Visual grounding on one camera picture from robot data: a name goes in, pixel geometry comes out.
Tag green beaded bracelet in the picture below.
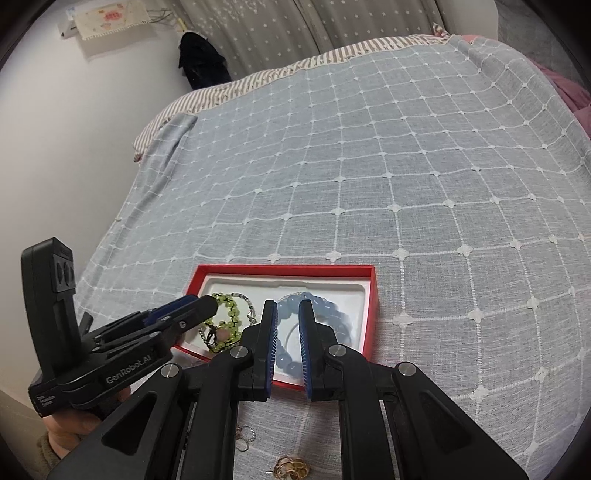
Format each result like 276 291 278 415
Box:
197 291 246 354

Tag multicolour beaded bracelet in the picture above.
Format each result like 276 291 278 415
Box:
230 291 260 324

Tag blue beaded bracelet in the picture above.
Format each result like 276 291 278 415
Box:
271 292 359 377

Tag gold ring cluster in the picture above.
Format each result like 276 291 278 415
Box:
273 456 311 480

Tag red jewelry box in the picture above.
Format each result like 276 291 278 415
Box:
186 265 378 390

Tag person left hand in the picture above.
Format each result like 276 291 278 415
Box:
42 410 102 459

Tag silver gold small rings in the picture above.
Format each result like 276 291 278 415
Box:
233 424 257 453

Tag grey checked bedspread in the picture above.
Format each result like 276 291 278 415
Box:
75 37 590 479

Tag grey dotted curtain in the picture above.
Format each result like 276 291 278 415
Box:
161 0 447 80

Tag white air conditioner cover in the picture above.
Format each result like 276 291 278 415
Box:
58 1 150 41

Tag pink pillow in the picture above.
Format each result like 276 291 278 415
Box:
532 61 590 130

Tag black garment on wall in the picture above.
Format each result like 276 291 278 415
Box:
178 31 231 90

